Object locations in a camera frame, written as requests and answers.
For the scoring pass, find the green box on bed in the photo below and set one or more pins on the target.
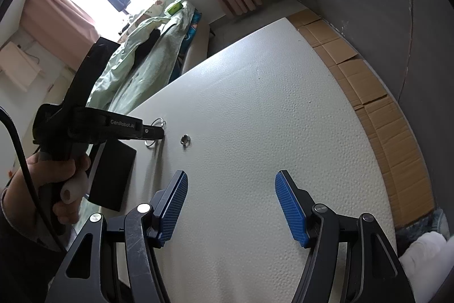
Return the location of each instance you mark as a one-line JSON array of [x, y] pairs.
[[174, 7]]

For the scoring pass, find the black jewelry box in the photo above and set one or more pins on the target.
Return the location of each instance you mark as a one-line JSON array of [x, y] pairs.
[[111, 166]]

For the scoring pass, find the person's left hand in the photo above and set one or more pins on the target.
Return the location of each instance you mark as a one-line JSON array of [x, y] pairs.
[[20, 209]]

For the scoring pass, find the mint green duvet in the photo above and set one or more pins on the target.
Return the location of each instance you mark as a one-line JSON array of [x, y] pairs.
[[120, 64]]

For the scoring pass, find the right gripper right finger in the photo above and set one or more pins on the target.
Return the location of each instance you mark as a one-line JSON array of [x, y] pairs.
[[305, 223]]

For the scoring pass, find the left pink curtain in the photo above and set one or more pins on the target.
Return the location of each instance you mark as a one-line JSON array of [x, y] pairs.
[[61, 27]]

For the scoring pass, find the patterned window seat cushion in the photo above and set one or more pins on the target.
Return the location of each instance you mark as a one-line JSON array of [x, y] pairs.
[[155, 9]]

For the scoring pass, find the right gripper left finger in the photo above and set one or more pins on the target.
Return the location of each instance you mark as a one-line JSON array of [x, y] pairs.
[[166, 207]]

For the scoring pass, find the black garment on bed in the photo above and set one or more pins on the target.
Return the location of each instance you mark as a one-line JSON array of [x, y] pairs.
[[144, 48]]

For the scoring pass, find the flattened cardboard sheets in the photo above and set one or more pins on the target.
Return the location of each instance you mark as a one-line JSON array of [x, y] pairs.
[[395, 147]]

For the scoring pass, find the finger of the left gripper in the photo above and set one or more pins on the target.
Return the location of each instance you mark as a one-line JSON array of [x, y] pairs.
[[152, 133]]

